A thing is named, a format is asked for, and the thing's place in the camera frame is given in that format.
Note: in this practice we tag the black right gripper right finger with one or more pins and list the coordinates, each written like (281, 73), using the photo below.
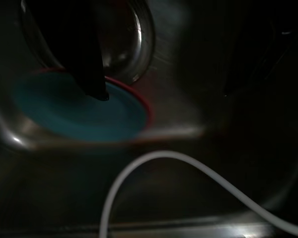
(258, 29)

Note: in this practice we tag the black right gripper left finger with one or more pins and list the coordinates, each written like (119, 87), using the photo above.
(77, 49)

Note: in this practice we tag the stainless steel bowl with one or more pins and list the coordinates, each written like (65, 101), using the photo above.
(139, 39)

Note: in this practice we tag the blue plate with red rim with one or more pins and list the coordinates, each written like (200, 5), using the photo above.
(89, 121)

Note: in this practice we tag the stainless steel sink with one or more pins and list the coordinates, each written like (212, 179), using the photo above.
(188, 99)

